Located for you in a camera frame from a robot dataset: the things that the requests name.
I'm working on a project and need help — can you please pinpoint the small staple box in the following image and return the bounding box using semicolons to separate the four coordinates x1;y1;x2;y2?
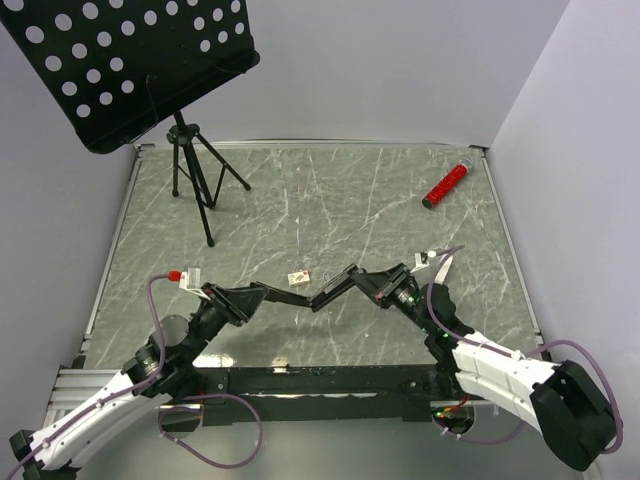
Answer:
287;270;311;287

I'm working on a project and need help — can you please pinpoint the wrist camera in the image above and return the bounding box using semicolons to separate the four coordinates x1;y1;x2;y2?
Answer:
411;249;446;273
168;266;207;298

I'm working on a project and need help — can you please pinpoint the red glitter tube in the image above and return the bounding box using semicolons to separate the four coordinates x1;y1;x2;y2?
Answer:
421;158;473;209

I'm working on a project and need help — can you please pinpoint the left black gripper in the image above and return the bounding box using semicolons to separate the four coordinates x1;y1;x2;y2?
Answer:
183;281;267;361

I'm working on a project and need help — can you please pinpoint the purple cable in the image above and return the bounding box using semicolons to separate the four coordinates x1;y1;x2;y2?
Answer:
427;245;624;454
7;274;265;476

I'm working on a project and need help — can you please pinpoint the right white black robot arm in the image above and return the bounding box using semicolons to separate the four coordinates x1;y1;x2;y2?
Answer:
351;264;620;471

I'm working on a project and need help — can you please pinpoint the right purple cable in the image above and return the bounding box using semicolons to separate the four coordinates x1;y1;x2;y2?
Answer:
427;245;624;454

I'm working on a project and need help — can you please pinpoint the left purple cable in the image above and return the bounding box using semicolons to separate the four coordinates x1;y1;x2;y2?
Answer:
7;274;265;476

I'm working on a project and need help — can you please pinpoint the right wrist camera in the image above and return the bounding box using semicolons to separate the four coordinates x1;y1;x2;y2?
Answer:
411;249;446;273

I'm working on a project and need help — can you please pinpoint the black perforated music stand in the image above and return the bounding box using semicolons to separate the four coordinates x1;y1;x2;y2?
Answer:
0;0;262;247

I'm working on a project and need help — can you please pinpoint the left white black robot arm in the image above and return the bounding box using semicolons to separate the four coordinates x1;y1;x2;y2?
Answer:
7;275;268;479

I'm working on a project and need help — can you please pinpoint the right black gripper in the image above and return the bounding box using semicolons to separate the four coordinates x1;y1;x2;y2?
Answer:
352;262;435;333

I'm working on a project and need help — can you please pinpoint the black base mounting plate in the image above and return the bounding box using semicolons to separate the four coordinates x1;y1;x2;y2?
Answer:
169;364;464;426

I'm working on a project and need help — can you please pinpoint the small black tag object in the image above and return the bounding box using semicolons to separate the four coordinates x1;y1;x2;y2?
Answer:
249;264;362;312

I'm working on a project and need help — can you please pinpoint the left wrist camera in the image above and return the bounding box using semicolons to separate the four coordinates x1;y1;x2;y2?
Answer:
168;266;207;298

